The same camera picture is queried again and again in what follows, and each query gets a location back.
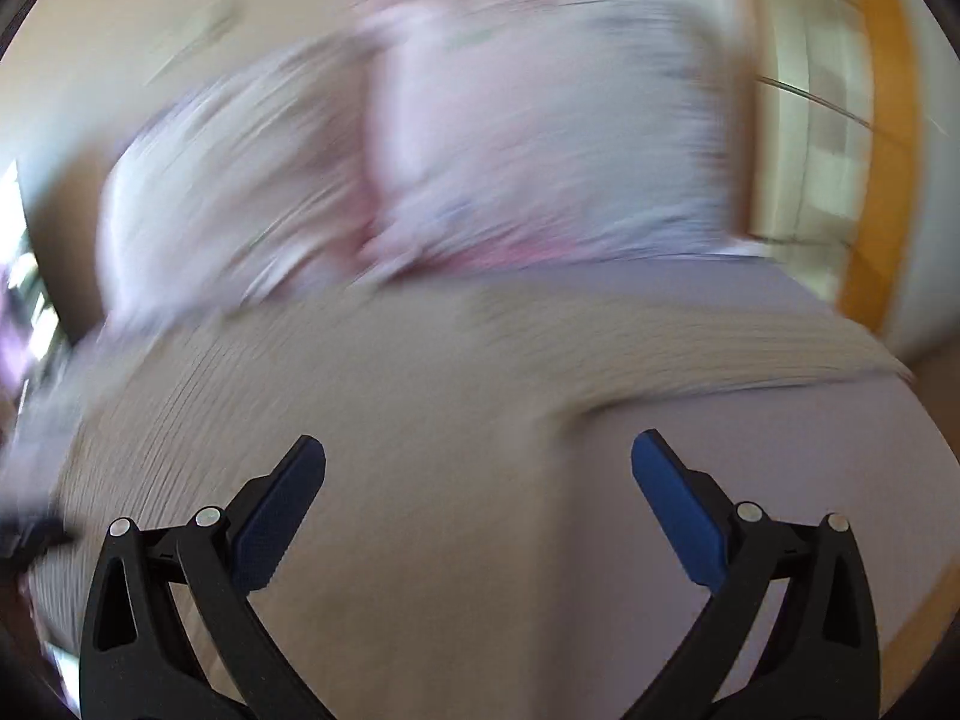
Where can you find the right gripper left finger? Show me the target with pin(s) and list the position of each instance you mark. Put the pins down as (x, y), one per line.
(137, 660)

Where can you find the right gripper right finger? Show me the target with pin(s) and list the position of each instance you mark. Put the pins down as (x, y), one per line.
(821, 659)

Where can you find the cream cable-knit sweater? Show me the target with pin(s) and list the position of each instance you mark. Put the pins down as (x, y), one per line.
(479, 549)

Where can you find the beige tree-print pillow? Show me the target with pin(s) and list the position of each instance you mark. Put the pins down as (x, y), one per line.
(251, 187)

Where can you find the pink flower-print pillow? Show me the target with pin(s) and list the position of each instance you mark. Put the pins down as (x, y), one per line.
(508, 133)

